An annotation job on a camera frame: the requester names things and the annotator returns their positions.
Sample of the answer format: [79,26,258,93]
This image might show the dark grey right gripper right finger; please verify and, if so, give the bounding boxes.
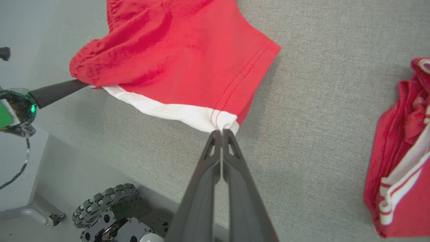
[222,129,279,242]

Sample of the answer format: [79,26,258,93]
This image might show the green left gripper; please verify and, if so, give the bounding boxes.
[0,79,90,136]

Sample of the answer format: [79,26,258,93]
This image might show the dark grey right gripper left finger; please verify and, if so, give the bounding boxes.
[165,129,223,242]

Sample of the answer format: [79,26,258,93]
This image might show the red white sports shorts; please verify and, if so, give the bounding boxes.
[70,0,282,135]

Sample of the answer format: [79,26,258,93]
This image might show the red white basketball jersey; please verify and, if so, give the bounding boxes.
[364,57,430,238]

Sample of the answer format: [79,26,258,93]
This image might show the grey omni wheel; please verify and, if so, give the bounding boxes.
[72,183,138,229]

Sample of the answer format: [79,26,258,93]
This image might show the grey metal stand leg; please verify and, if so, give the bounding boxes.
[0,193,67,227]

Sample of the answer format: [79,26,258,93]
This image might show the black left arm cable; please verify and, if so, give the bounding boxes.
[0,138,31,191]

